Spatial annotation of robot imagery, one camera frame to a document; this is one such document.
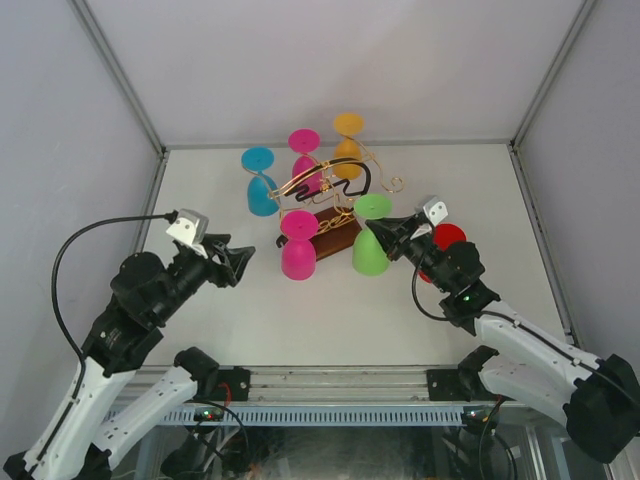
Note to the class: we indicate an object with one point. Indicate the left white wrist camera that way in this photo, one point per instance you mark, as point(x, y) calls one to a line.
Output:
point(189, 229)

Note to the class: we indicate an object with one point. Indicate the green plastic wine glass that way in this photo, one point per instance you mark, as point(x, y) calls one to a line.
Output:
point(368, 257)

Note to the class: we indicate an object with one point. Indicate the grey slotted cable duct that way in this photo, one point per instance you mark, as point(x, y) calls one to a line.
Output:
point(315, 416)

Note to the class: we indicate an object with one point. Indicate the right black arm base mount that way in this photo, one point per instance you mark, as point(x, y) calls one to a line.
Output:
point(444, 384)

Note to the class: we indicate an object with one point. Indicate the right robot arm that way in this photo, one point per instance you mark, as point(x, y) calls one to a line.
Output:
point(595, 399)

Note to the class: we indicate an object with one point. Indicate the pink plastic wine glass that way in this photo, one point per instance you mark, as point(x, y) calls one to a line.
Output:
point(298, 258)
point(304, 142)

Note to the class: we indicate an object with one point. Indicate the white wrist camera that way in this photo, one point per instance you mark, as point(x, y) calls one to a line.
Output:
point(189, 229)
point(428, 216)

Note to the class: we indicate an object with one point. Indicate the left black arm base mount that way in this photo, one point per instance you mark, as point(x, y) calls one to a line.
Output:
point(233, 384)

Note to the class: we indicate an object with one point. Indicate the red plastic wine glass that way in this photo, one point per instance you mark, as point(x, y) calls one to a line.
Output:
point(440, 240)

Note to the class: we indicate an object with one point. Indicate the gold wire wine glass rack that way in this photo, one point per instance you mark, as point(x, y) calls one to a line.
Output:
point(338, 227)

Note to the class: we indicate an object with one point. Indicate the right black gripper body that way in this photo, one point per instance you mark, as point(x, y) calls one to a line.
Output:
point(416, 242)

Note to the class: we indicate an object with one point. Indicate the blue plastic wine glass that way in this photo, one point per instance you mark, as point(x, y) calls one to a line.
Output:
point(256, 160)

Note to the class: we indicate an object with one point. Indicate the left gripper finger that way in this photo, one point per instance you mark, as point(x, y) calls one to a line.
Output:
point(218, 241)
point(234, 261)

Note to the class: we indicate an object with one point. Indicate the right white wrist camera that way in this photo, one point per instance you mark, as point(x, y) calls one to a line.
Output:
point(428, 216)

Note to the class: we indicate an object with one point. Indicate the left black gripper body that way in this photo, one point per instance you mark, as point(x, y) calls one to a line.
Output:
point(213, 269)

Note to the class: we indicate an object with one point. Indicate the orange plastic wine glass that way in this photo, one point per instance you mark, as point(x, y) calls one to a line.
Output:
point(347, 125)

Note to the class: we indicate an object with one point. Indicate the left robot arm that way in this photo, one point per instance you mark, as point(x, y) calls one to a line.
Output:
point(80, 442)

